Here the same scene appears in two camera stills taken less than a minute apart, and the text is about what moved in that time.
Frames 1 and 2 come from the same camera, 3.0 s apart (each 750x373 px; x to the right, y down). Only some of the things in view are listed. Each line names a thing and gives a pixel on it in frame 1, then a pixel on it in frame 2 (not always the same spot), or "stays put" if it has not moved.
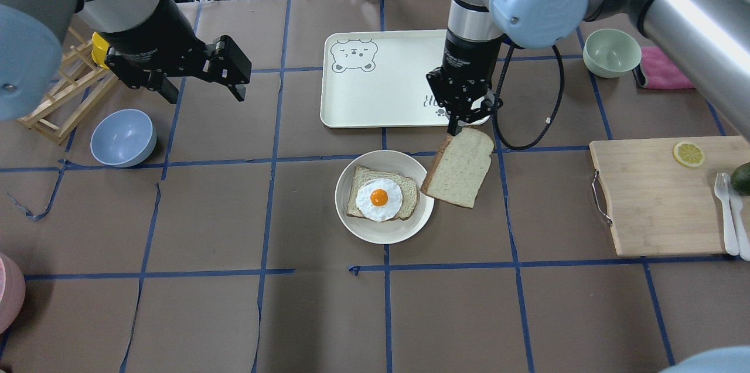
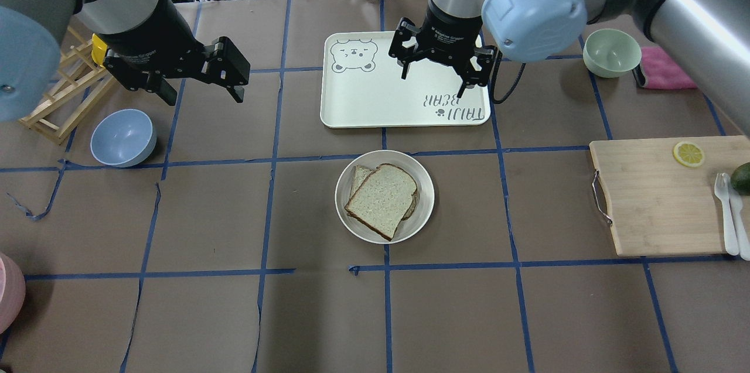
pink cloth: [659, 72] stays put
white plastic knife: [743, 242] stays put
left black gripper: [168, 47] stays put
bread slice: [461, 168] → [382, 199]
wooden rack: [82, 85] stays put
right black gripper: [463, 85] → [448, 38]
